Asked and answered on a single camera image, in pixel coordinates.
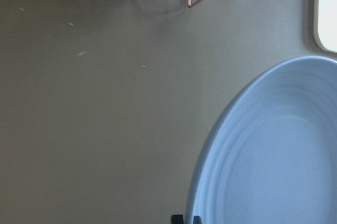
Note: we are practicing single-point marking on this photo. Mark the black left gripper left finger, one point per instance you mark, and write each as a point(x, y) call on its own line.
point(176, 219)

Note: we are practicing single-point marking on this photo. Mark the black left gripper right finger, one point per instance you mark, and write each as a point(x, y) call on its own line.
point(196, 220)

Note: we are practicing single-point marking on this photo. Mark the blue plate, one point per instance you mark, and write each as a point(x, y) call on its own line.
point(271, 155)

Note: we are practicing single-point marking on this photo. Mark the cream rabbit tray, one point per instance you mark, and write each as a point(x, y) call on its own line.
point(324, 24)

